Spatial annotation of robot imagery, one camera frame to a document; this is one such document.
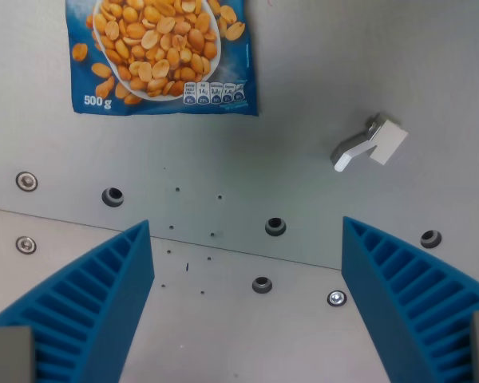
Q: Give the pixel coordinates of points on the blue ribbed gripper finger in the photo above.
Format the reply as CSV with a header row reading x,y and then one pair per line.
x,y
399,295
84,303

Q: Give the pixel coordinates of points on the silver table screw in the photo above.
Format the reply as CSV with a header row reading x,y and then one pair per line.
x,y
337,298
26,181
26,244

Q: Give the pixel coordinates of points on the grey rubber grommet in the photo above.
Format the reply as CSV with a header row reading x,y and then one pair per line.
x,y
430,238
262,285

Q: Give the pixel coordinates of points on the blue peanut bag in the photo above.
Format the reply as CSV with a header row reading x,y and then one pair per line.
x,y
159,56

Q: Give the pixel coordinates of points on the grey metal bracket part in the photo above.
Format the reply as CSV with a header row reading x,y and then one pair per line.
x,y
373,143

